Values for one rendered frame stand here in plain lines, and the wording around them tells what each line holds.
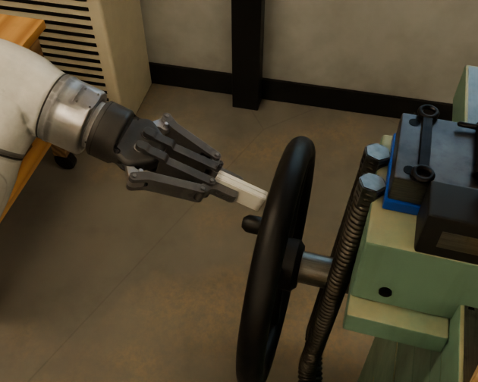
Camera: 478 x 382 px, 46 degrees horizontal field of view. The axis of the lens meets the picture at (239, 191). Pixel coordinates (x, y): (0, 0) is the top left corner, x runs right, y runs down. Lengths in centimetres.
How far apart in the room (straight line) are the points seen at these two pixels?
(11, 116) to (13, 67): 6
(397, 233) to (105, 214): 136
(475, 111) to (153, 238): 115
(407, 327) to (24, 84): 50
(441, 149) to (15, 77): 48
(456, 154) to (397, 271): 11
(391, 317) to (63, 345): 112
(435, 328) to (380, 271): 8
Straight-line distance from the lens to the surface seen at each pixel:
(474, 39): 194
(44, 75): 74
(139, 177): 70
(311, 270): 63
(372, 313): 56
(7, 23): 164
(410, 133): 53
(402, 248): 50
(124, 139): 73
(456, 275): 52
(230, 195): 73
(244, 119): 203
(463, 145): 54
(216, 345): 150
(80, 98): 72
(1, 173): 75
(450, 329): 57
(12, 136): 74
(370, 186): 52
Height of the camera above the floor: 135
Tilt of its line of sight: 49 degrees down
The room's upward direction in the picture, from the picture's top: straight up
